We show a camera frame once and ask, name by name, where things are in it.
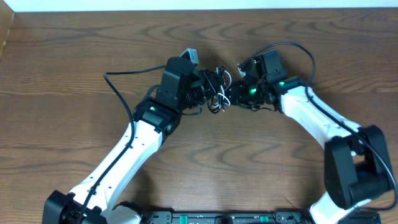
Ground white USB cable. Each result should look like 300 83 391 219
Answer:
216 70 233 111

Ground black USB cable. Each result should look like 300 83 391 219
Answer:
206 67 228 114

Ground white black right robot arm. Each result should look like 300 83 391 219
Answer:
226 77 397 223

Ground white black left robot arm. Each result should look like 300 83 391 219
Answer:
42 65 225 223

